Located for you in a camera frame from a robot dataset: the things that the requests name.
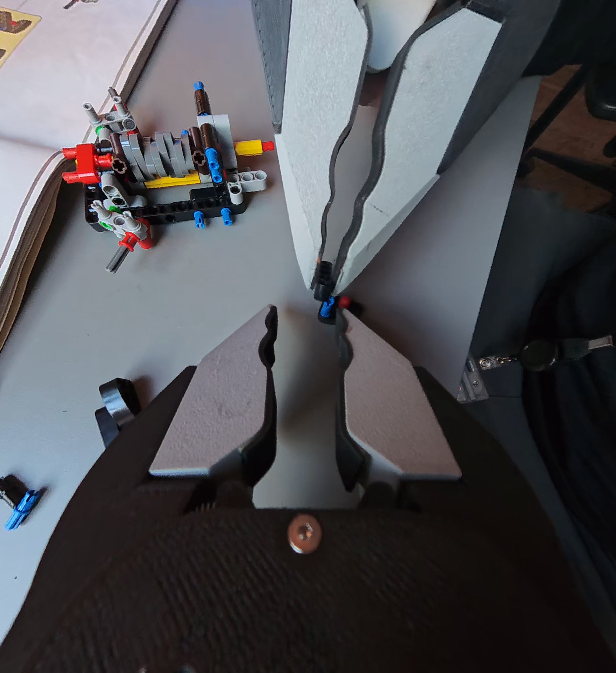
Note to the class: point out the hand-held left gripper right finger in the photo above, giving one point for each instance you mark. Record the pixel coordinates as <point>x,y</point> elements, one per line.
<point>397,415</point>

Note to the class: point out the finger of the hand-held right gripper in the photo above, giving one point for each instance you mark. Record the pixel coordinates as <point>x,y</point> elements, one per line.
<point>318,105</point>
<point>434,94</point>

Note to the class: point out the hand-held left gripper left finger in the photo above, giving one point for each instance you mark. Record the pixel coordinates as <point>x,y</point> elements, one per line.
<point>213,415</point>

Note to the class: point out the black lego piece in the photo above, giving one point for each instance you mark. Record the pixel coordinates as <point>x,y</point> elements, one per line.
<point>329,307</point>

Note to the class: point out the long black lego beam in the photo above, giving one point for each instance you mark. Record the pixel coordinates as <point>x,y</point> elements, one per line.
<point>324,276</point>

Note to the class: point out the black curved lego panel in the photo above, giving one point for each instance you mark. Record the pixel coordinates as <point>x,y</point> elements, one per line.
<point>116,399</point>

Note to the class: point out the partly built lego assembly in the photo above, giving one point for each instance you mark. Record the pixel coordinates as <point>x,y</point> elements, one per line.
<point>171,163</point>

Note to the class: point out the lego instruction booklet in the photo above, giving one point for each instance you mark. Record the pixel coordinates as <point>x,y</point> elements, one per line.
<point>50,63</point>

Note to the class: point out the black office chair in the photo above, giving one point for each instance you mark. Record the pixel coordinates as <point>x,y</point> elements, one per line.
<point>613,105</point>

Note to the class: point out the black connector with blue pin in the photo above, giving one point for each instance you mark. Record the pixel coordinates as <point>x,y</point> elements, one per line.
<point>8,486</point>

